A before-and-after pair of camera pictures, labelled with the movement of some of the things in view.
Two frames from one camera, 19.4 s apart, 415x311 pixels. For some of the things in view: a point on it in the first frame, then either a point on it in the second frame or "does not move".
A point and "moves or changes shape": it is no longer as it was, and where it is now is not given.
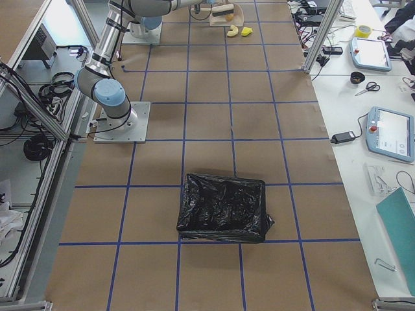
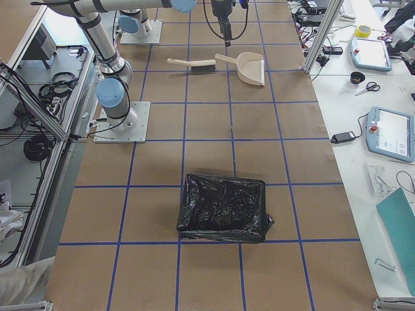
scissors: [370, 86] does not move
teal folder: [397, 209] does not move
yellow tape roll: [363, 31] does not move
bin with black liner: [223, 209] does not move
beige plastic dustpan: [237, 21] → [249, 65]
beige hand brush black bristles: [222, 10] moves or changes shape
